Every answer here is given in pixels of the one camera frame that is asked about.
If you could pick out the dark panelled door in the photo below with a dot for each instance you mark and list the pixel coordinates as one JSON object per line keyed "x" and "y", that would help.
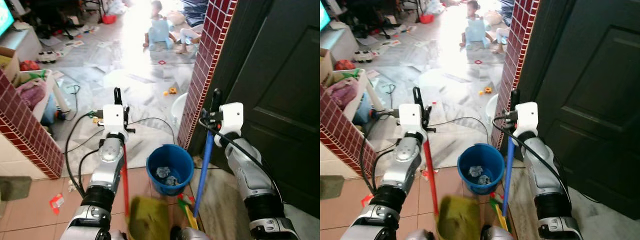
{"x": 590, "y": 100}
{"x": 280, "y": 100}

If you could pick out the red plastic bowl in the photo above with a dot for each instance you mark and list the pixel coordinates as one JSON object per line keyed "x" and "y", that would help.
{"x": 109, "y": 19}
{"x": 426, "y": 19}

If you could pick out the white plastic bin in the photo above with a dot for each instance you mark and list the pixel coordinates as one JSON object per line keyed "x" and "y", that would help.
{"x": 492, "y": 109}
{"x": 179, "y": 110}

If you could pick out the red wrapper scrap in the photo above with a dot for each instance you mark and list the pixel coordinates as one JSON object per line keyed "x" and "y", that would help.
{"x": 56, "y": 202}
{"x": 366, "y": 200}

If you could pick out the white basket with clothes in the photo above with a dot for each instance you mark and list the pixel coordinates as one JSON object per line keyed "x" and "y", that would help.
{"x": 347, "y": 95}
{"x": 35, "y": 95}

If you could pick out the black office chair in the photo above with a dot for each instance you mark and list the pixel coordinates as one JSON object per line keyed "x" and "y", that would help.
{"x": 57, "y": 17}
{"x": 372, "y": 15}

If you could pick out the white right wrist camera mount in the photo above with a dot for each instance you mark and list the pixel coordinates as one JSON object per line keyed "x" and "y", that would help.
{"x": 232, "y": 117}
{"x": 526, "y": 117}

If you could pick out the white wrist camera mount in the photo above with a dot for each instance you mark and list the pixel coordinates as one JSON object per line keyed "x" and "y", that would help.
{"x": 410, "y": 118}
{"x": 526, "y": 117}
{"x": 113, "y": 119}
{"x": 232, "y": 117}

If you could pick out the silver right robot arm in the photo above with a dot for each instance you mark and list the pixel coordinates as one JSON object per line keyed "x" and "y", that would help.
{"x": 250, "y": 175}
{"x": 545, "y": 175}

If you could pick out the light blue child chair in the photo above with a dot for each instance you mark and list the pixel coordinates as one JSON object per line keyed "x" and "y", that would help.
{"x": 478, "y": 34}
{"x": 161, "y": 34}

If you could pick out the white toy truck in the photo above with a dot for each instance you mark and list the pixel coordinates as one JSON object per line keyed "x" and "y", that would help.
{"x": 364, "y": 56}
{"x": 47, "y": 56}

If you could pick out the grey television stand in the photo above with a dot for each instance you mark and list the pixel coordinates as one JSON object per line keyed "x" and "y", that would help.
{"x": 342, "y": 42}
{"x": 22, "y": 42}

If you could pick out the small child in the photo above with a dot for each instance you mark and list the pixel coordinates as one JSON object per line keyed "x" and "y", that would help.
{"x": 157, "y": 10}
{"x": 472, "y": 10}

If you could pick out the small yellow toy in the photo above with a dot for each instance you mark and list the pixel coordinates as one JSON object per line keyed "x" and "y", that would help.
{"x": 172, "y": 91}
{"x": 486, "y": 91}

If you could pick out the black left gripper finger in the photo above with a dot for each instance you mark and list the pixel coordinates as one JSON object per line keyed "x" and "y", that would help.
{"x": 118, "y": 96}
{"x": 418, "y": 97}

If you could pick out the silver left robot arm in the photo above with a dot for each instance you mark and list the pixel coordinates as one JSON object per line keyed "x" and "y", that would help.
{"x": 106, "y": 172}
{"x": 402, "y": 172}

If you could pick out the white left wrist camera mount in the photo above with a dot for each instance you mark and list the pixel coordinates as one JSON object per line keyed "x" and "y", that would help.
{"x": 410, "y": 118}
{"x": 113, "y": 119}

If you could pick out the blue plastic bucket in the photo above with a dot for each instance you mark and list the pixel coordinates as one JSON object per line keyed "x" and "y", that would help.
{"x": 170, "y": 186}
{"x": 481, "y": 186}

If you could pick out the television screen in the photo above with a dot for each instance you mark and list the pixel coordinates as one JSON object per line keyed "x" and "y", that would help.
{"x": 5, "y": 17}
{"x": 324, "y": 18}

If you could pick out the dark floor mat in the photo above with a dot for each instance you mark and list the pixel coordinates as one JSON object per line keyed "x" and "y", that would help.
{"x": 331, "y": 187}
{"x": 14, "y": 188}

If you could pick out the cardboard box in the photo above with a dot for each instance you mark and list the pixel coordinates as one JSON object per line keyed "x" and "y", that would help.
{"x": 325, "y": 62}
{"x": 9, "y": 62}

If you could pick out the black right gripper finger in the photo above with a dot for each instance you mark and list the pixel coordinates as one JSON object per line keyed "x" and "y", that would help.
{"x": 216, "y": 100}
{"x": 514, "y": 100}

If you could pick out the crumpled paper trash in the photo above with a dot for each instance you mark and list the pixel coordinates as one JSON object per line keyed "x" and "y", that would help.
{"x": 479, "y": 175}
{"x": 167, "y": 175}

